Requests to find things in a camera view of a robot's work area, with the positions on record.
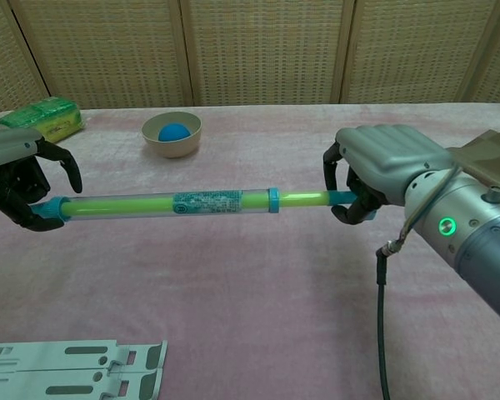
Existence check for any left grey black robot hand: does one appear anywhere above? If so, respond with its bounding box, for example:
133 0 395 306
0 127 83 233

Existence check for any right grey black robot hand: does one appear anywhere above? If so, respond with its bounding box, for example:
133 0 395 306
322 123 453 226

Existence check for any green and blue water pump toy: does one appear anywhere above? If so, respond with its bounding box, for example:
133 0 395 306
28 187 378 222

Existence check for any green tissue pack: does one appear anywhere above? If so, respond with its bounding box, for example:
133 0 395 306
0 96 85 143

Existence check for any brown folded cloth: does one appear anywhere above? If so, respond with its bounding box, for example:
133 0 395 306
445 129 500 188

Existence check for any woven bamboo folding screen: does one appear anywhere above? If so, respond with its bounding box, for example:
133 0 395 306
0 0 500 120

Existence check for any beige round bowl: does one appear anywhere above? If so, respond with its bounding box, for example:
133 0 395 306
141 112 204 159

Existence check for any blue ball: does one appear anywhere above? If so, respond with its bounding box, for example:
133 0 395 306
157 123 192 143

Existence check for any pink table cloth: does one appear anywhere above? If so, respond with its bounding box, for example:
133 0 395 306
0 99 500 400

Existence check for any white folding stand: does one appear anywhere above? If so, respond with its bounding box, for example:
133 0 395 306
0 340 168 400

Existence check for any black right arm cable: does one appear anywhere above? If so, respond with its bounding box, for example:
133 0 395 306
376 162 463 400

